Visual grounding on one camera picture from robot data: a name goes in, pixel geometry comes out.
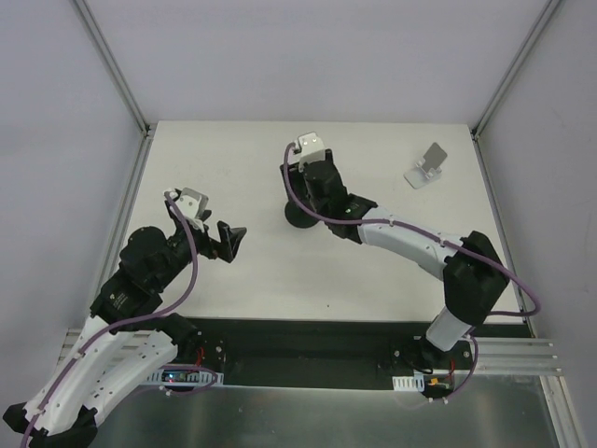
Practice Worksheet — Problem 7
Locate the black round-base phone stand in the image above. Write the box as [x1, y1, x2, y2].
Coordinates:
[284, 201, 320, 230]

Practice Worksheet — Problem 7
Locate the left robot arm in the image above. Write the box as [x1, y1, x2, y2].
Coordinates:
[3, 221, 247, 447]

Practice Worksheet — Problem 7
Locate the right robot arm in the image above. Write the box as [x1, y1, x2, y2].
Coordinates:
[280, 143, 509, 373]

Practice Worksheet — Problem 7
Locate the white folding phone stand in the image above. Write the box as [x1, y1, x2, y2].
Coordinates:
[404, 142, 448, 189]

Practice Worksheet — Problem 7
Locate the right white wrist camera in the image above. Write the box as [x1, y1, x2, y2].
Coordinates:
[291, 132, 326, 172]

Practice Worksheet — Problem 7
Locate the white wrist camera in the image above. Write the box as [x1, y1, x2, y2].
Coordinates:
[163, 188, 212, 231]
[291, 132, 326, 172]

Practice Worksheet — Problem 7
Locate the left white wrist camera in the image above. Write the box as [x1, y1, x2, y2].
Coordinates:
[163, 188, 212, 231]

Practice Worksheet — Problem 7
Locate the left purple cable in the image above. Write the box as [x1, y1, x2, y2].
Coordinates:
[21, 189, 201, 442]

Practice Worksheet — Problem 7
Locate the left white cable duct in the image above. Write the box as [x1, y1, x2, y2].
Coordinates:
[140, 367, 224, 388]

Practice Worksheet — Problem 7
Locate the white cable duct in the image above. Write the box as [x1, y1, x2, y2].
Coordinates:
[392, 371, 461, 393]
[140, 367, 224, 388]

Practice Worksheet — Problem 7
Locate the right aluminium frame post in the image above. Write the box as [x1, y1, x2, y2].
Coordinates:
[471, 0, 565, 142]

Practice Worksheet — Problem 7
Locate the aluminium frame post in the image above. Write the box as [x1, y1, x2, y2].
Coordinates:
[471, 0, 565, 142]
[69, 0, 151, 137]

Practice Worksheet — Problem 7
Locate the right white cable duct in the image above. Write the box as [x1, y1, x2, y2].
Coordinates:
[392, 371, 461, 393]

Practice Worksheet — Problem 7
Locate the aluminium extrusion rail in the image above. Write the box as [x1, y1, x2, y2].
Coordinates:
[475, 338, 563, 376]

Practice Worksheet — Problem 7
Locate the left aluminium frame post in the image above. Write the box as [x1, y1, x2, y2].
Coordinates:
[69, 0, 151, 137]

